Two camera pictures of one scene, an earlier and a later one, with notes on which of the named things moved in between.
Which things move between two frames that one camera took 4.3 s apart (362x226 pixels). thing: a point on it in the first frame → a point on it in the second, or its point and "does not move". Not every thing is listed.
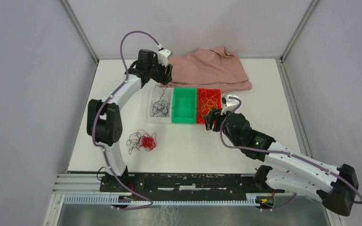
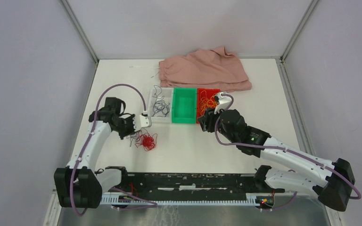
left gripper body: [159, 73] → [126, 126]
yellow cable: [205, 105] does not move
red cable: [148, 142] does not move
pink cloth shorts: [213, 68] does not move
